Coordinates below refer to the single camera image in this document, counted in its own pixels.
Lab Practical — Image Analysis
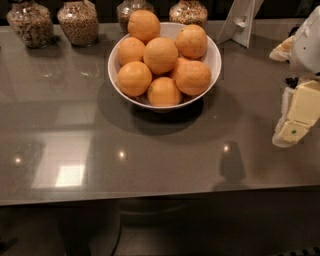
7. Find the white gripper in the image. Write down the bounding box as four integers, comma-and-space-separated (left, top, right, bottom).
269, 6, 320, 148

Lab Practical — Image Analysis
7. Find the orange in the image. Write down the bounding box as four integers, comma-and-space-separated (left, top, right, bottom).
127, 10, 160, 43
143, 37, 179, 75
117, 61, 152, 97
170, 58, 212, 96
147, 77, 182, 107
117, 37, 145, 66
175, 24, 208, 59

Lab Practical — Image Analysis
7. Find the white ceramic bowl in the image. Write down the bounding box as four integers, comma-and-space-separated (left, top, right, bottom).
108, 22, 222, 112

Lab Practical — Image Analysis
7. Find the far left glass jar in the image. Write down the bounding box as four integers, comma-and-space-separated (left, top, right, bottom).
6, 0, 55, 49

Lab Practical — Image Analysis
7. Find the white picture frame stand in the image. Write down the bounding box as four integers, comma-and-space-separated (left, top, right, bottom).
216, 0, 264, 48

